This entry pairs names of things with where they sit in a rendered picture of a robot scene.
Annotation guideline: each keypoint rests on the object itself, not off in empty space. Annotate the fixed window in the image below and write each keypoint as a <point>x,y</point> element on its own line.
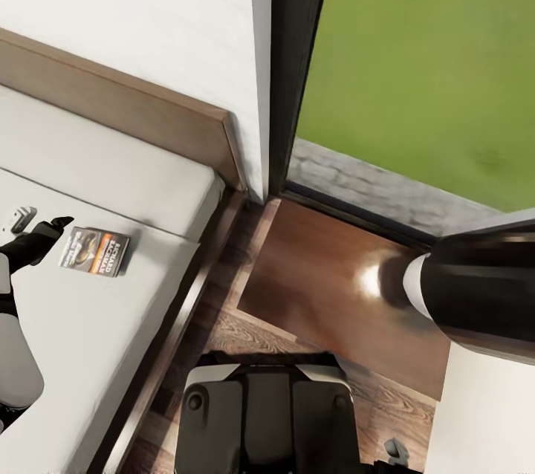
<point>413,120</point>

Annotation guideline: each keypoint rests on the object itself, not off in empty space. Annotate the table lamp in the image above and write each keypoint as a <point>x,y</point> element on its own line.
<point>480,290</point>

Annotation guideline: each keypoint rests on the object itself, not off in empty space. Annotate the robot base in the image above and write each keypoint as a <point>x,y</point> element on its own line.
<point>266,419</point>

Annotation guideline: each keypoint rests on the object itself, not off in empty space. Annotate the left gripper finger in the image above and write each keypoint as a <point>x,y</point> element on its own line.
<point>62,222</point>

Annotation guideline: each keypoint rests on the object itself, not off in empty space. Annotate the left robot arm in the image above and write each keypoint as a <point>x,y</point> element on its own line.
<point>21,381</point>

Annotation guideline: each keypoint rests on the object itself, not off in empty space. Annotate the hardback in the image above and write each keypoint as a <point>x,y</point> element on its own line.
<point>94,252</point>

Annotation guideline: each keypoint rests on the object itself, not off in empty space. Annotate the nightstand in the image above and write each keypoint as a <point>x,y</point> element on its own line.
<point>341,288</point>

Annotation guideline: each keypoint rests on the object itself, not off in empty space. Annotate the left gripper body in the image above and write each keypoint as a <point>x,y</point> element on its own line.
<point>40,241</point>

